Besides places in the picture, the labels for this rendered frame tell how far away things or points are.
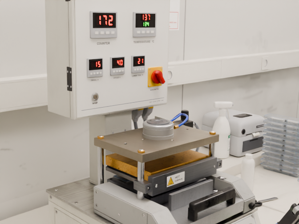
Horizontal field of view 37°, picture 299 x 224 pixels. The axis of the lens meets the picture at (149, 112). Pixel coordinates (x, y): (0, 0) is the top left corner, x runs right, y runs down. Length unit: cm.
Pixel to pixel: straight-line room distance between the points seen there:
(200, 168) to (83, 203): 32
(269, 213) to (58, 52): 91
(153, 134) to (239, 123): 95
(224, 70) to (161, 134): 117
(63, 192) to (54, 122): 40
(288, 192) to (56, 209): 94
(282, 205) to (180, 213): 72
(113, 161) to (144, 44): 33
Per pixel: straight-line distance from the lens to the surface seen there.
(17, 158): 156
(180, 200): 107
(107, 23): 115
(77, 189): 129
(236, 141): 202
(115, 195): 106
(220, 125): 198
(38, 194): 165
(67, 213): 124
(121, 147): 105
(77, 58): 111
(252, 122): 206
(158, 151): 103
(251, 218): 119
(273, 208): 168
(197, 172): 113
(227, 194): 109
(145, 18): 123
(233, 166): 193
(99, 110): 117
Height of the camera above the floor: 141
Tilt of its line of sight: 12 degrees down
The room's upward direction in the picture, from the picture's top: 1 degrees clockwise
